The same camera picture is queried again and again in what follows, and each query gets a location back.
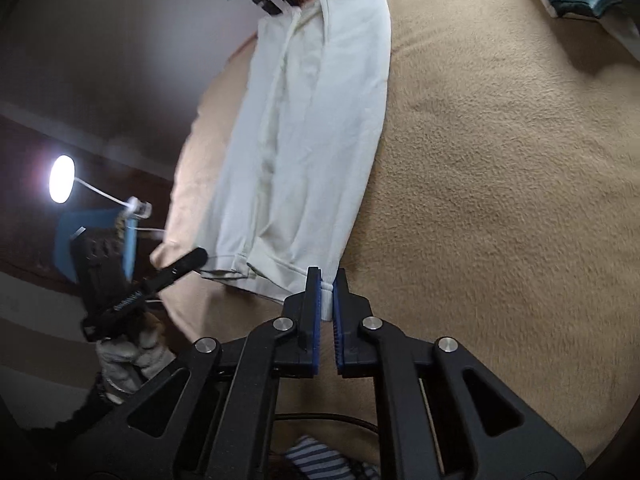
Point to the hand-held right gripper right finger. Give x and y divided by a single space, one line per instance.
338 332

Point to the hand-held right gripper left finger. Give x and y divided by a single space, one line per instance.
315 330

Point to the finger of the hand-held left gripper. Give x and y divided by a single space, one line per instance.
170 272

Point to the white pants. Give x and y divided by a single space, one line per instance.
310 125

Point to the person's left hand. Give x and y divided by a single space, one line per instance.
127 360

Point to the blue and white striped cloth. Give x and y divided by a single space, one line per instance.
320 460

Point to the beige blanket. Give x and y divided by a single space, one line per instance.
500 220

